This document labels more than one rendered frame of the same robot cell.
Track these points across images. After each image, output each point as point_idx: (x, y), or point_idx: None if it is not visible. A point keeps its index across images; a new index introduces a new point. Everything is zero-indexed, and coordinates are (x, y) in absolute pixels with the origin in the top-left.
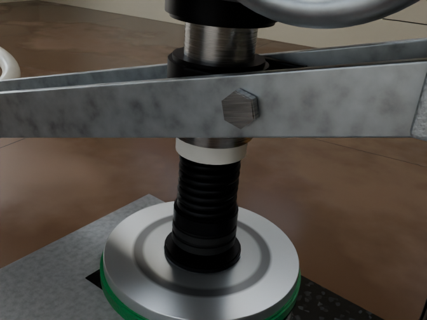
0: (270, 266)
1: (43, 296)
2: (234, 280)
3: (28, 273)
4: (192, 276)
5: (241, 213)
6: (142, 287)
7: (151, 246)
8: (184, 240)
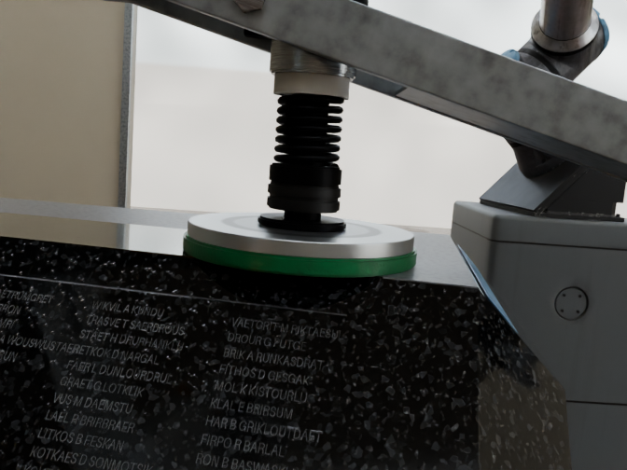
0: (220, 221)
1: None
2: (249, 218)
3: (432, 247)
4: None
5: (296, 239)
6: None
7: (351, 226)
8: None
